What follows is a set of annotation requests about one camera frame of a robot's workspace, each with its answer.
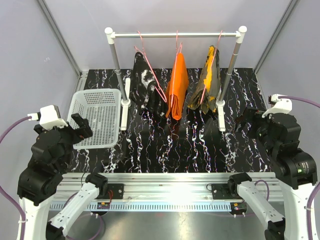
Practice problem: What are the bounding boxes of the yellow camouflage trousers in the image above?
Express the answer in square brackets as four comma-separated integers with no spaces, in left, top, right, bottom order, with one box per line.
[188,45,221,114]

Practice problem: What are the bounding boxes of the black and white trousers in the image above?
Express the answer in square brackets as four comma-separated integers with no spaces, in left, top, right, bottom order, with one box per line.
[130,51,168,118]

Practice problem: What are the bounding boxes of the pink wire hanger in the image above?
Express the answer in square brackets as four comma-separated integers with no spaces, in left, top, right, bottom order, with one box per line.
[170,30,182,108]
[134,31,167,103]
[200,30,223,104]

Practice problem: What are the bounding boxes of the orange trousers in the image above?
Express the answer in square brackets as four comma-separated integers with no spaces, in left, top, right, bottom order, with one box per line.
[165,52,189,121]

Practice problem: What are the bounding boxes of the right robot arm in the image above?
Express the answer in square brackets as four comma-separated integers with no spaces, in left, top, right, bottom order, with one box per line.
[226,107,320,240]

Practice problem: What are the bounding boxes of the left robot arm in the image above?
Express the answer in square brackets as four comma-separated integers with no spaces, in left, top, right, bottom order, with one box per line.
[17,113,109,240]

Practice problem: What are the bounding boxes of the white perforated plastic basket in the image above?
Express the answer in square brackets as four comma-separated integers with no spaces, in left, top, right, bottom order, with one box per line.
[67,88,122,150]

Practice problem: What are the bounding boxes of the white and steel clothes rack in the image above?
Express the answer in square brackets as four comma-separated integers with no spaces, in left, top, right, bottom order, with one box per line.
[104,25,248,132]

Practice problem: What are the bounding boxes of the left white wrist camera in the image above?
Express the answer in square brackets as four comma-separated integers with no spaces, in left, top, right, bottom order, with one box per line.
[27,105,68,131]

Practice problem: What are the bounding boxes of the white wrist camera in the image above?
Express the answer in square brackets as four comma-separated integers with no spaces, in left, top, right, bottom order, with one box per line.
[27,105,68,131]
[262,94,293,119]

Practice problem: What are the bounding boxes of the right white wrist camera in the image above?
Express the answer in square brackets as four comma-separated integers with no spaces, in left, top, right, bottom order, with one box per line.
[262,94,293,119]

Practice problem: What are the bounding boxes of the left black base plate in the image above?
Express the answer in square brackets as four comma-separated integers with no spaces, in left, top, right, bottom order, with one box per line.
[97,183,125,201]

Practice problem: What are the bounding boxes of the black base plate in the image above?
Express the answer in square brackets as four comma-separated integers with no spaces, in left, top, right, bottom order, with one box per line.
[97,183,125,201]
[206,183,235,200]

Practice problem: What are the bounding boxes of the aluminium mounting rail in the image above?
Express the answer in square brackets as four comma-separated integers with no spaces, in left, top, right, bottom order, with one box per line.
[54,172,283,204]

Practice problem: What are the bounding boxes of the white slotted cable duct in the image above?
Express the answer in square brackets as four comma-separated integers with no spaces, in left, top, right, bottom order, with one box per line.
[84,201,231,212]

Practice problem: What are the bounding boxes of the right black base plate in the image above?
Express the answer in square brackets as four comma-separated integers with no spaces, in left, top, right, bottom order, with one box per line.
[206,183,235,200]

